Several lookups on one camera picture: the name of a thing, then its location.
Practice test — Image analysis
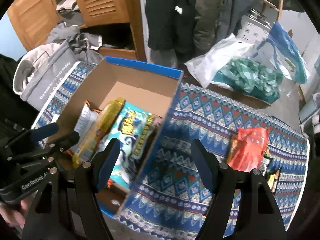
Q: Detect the blue patterned tablecloth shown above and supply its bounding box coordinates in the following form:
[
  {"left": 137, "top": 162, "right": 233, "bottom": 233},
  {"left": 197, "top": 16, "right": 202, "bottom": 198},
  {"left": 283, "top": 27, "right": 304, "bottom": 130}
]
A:
[{"left": 31, "top": 61, "right": 311, "bottom": 240}]

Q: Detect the red plastic snack bag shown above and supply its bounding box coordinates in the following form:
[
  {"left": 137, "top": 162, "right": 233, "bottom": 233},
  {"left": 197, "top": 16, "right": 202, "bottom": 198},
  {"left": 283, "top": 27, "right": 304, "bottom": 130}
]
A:
[{"left": 228, "top": 127, "right": 268, "bottom": 172}]

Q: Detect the grey blue hanging coat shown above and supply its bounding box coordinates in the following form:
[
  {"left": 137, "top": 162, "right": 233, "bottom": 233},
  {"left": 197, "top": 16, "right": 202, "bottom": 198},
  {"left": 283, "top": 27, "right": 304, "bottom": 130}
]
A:
[{"left": 216, "top": 0, "right": 255, "bottom": 42}]

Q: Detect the person's hand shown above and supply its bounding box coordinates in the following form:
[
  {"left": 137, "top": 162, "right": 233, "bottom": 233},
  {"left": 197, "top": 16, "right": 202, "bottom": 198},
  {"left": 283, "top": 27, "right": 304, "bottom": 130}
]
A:
[{"left": 1, "top": 196, "right": 34, "bottom": 229}]

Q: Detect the blue white plastic bag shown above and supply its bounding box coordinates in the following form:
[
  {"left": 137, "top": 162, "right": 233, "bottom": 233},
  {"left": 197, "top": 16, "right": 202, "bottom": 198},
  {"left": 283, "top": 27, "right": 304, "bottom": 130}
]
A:
[{"left": 253, "top": 22, "right": 309, "bottom": 84}]

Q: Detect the blue cardboard box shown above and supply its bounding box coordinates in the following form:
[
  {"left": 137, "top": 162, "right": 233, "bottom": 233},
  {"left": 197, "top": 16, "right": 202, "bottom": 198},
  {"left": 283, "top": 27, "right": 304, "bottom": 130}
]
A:
[{"left": 46, "top": 56, "right": 185, "bottom": 218}]

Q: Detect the black hanging jacket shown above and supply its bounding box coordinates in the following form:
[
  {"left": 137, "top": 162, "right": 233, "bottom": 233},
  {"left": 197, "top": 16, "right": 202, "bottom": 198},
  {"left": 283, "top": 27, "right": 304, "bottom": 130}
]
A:
[{"left": 145, "top": 0, "right": 196, "bottom": 54}]

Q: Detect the white bucket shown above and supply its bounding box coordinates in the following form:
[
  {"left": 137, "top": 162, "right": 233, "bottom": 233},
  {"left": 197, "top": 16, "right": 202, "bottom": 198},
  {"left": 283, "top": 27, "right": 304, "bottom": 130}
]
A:
[{"left": 236, "top": 8, "right": 272, "bottom": 44}]

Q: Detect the wooden louvered wardrobe door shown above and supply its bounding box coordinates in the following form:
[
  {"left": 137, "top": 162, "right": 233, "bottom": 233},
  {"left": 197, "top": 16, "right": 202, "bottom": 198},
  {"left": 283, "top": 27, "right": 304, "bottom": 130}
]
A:
[{"left": 76, "top": 0, "right": 146, "bottom": 62}]

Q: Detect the white snack bag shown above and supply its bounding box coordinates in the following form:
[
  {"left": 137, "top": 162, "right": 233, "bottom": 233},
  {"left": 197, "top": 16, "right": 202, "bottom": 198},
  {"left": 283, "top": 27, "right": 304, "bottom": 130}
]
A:
[{"left": 69, "top": 100, "right": 100, "bottom": 154}]

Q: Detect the olive hanging coat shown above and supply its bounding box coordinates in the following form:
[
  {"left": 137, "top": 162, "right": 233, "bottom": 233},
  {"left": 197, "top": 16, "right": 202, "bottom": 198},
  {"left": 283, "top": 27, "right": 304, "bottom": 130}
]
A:
[{"left": 193, "top": 0, "right": 223, "bottom": 56}]

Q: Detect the grey storage bag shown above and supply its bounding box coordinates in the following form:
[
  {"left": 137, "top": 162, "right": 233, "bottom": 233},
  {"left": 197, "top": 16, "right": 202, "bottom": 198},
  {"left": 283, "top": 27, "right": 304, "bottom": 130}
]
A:
[{"left": 12, "top": 39, "right": 81, "bottom": 112}]

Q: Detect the yellow long snack pack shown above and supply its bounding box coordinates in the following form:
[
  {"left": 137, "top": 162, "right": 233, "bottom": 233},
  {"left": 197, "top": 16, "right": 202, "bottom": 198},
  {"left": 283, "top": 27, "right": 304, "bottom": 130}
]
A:
[{"left": 72, "top": 97, "right": 125, "bottom": 168}]

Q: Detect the green yellow snack bag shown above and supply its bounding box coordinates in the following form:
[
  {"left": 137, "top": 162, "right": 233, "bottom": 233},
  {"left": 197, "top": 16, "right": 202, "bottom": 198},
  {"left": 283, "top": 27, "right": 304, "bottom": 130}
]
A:
[{"left": 259, "top": 151, "right": 281, "bottom": 194}]

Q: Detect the teal snack bag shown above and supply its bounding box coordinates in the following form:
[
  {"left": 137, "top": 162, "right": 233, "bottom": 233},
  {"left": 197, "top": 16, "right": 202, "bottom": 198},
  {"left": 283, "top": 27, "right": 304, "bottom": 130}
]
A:
[{"left": 97, "top": 102, "right": 162, "bottom": 189}]

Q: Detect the teal box with green filling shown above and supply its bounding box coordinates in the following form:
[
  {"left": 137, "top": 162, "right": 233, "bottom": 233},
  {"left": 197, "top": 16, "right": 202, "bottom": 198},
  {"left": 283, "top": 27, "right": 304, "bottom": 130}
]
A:
[{"left": 213, "top": 58, "right": 283, "bottom": 104}]

